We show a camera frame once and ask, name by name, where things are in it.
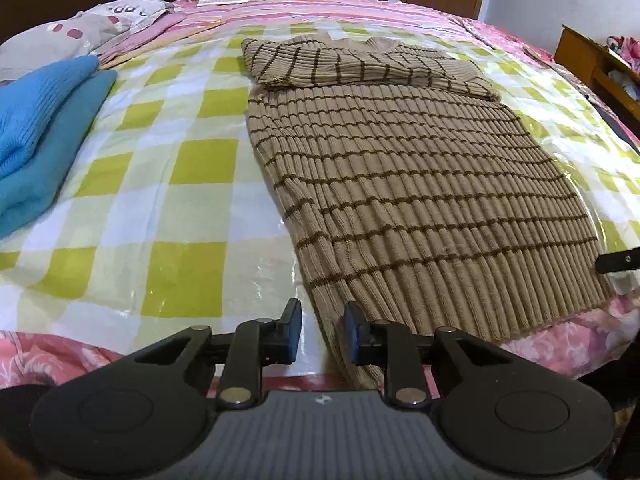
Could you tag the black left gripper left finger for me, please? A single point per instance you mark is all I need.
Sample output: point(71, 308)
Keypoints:
point(254, 345)

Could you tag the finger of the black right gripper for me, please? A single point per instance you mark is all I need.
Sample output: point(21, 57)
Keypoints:
point(614, 262)

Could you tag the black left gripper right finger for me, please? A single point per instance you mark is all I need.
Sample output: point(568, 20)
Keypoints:
point(400, 354)

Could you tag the beige brown striped knit sweater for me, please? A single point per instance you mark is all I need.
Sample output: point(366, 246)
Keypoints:
point(409, 187)

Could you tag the green white checkered plastic sheet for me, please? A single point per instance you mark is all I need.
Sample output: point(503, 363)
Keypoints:
point(166, 219)

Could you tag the wooden side cabinet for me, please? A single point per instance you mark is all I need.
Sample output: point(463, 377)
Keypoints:
point(594, 65)

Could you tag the pink floral quilt on cabinet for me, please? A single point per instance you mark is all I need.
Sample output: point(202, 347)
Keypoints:
point(628, 49)

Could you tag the teal folded garment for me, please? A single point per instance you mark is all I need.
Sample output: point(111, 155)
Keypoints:
point(29, 191)

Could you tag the pink striped folded blanket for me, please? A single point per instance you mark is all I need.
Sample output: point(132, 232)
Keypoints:
point(164, 32)

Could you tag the light blue folded knit garment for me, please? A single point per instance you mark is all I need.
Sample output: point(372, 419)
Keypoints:
point(29, 103)

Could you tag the grey pillow with pink dots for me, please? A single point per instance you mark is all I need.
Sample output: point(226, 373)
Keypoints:
point(93, 31)

